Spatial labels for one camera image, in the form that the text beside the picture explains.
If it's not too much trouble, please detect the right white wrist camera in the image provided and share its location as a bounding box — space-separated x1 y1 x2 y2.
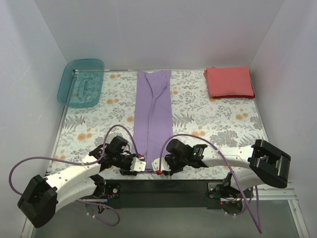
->
151 158 171 173

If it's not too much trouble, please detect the floral patterned table mat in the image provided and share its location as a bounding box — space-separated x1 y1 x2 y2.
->
48 71 266 174

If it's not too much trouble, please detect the teal plastic bin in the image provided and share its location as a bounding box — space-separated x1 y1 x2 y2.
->
57 59 105 108

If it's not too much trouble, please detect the aluminium frame rail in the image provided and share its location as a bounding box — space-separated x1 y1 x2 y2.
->
31 180 298 203

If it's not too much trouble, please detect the purple t shirt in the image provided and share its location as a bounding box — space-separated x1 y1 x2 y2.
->
133 70 173 171

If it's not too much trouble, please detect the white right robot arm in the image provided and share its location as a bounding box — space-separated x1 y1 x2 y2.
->
158 139 291 197

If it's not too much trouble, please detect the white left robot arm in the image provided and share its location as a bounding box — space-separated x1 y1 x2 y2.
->
17 136 144 228

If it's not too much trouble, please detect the folded red t shirt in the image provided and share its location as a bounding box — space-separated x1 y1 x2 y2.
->
204 66 255 99

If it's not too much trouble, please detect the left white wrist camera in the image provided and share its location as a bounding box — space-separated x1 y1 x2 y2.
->
130 157 146 172

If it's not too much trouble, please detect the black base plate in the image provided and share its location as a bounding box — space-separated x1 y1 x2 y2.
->
83 179 241 209

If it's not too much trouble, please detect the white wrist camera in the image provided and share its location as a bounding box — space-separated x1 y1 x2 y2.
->
130 157 146 172
151 158 171 173

